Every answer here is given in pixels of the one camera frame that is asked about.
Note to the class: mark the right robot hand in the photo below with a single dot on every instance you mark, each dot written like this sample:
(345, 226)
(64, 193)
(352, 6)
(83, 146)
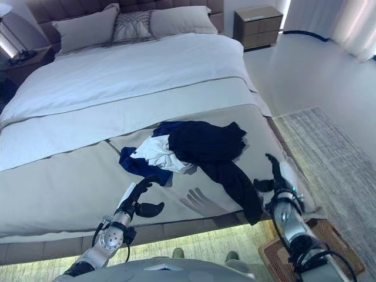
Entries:
(276, 179)

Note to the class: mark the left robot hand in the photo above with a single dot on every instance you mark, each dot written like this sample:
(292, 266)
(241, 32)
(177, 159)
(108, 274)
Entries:
(138, 199)

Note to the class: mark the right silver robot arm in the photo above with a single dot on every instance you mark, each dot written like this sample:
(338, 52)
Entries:
(296, 232)

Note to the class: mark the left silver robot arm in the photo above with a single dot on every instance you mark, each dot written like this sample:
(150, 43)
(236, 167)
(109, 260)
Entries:
(107, 235)

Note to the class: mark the large bed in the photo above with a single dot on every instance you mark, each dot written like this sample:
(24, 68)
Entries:
(117, 123)

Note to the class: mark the woven wicker basket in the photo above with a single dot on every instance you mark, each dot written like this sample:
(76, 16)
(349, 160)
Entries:
(320, 249)

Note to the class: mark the blue garment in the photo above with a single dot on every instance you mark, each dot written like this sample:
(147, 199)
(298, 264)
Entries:
(138, 166)

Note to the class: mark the white garment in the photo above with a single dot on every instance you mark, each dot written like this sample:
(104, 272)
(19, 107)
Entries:
(161, 154)

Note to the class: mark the grey area rug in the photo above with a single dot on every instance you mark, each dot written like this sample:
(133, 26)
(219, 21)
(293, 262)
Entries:
(337, 176)

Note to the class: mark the black garment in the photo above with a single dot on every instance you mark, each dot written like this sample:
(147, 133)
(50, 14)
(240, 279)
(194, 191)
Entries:
(217, 152)

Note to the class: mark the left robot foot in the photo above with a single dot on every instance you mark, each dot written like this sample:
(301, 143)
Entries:
(178, 252)

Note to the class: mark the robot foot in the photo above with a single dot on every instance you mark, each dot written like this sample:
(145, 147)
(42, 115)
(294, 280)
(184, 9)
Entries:
(232, 256)
(178, 252)

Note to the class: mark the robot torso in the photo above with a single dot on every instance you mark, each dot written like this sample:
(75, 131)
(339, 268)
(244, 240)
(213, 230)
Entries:
(164, 270)

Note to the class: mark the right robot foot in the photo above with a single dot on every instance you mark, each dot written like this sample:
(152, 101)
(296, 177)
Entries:
(232, 256)

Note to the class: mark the white duvet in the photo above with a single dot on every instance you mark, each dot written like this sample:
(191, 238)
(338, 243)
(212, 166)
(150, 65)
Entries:
(123, 76)

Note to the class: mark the wooden nightstand with drawers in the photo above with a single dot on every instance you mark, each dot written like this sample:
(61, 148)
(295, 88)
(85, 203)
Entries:
(258, 26)

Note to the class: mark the white curtain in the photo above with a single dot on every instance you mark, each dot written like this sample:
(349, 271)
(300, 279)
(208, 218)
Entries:
(352, 26)

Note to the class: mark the patterned decorative pillow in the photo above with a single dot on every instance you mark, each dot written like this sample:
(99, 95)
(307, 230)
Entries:
(132, 28)

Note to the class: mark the dark nightstand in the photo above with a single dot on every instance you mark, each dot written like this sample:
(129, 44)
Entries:
(26, 63)

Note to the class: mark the plain beige pillow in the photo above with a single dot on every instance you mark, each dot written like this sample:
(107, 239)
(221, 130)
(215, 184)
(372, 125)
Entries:
(85, 28)
(180, 22)

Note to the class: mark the dark object on nightstand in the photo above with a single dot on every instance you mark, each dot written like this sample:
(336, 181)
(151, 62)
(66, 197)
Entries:
(22, 55)

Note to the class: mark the tufted brown headboard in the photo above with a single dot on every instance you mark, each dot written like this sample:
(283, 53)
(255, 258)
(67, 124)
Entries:
(73, 13)

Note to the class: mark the table lamp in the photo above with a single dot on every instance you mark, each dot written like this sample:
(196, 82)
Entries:
(10, 29)

